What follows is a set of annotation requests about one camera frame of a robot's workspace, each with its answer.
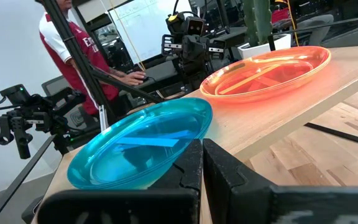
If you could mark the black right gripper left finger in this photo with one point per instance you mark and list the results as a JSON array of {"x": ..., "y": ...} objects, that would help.
[{"x": 129, "y": 205}]

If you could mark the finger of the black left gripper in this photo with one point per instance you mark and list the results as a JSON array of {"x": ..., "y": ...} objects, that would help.
[
  {"x": 200, "y": 51},
  {"x": 189, "y": 51}
]

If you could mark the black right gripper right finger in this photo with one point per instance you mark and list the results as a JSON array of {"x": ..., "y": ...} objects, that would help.
[{"x": 259, "y": 205}]

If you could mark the orange plate with short stripe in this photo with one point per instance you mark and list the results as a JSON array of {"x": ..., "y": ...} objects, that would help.
[{"x": 269, "y": 79}]

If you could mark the teal plate with plain stripe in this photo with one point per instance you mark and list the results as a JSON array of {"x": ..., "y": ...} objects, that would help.
[{"x": 148, "y": 142}]

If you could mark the teal plate with figure pattern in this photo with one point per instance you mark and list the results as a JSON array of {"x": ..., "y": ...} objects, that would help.
[{"x": 166, "y": 115}]

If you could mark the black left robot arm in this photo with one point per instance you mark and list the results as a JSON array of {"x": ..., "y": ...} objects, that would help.
[{"x": 197, "y": 77}]

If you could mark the grey side desk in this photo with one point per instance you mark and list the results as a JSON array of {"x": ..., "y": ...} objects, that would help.
[{"x": 163, "y": 71}]

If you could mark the yellow tag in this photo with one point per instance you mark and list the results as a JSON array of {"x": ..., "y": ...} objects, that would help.
[{"x": 172, "y": 17}]

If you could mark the orange plate with wide stripe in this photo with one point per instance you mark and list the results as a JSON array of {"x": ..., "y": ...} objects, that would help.
[{"x": 247, "y": 82}]

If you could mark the green cactus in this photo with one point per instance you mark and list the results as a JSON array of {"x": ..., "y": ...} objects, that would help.
[{"x": 258, "y": 21}]

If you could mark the black computer mouse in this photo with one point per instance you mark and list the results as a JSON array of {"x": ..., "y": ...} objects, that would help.
[{"x": 145, "y": 78}]

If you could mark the person's hand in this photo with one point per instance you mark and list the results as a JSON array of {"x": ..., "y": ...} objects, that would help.
[{"x": 134, "y": 78}]

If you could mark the white hexagonal plant pot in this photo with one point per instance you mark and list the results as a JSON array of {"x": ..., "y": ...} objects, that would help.
[{"x": 278, "y": 42}]

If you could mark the computer monitor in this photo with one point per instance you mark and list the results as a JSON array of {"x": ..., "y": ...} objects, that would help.
[{"x": 113, "y": 53}]

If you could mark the person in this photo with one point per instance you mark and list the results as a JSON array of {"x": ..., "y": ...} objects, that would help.
[{"x": 54, "y": 40}]

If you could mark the black mesh office chair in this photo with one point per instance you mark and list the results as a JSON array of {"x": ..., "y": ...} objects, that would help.
[{"x": 54, "y": 85}]

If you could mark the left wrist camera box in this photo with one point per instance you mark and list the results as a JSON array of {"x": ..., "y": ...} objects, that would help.
[{"x": 195, "y": 26}]

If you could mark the silver frame bracket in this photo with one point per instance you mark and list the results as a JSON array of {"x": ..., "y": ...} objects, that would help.
[{"x": 102, "y": 118}]

